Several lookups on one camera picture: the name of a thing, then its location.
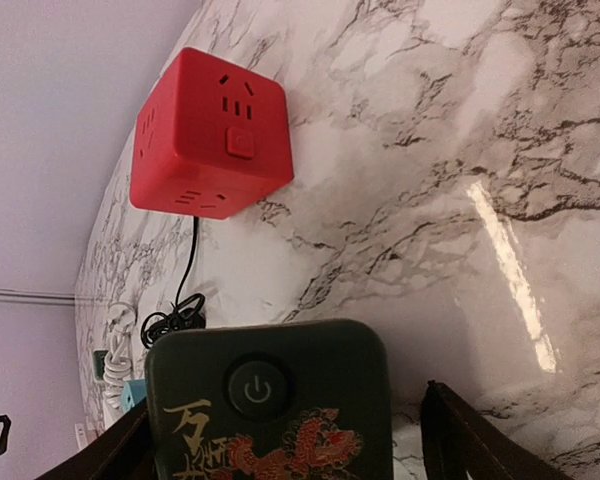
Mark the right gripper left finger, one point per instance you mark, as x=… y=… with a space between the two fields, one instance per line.
x=124 y=451

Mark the white long power strip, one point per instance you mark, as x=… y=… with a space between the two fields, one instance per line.
x=93 y=387

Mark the dark green cube adapter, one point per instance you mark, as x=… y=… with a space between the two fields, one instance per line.
x=298 y=401

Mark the red cube socket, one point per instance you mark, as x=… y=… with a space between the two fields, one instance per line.
x=211 y=140

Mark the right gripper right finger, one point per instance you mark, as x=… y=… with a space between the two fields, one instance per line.
x=459 y=443

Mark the teal power strip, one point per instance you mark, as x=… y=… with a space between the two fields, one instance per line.
x=133 y=392

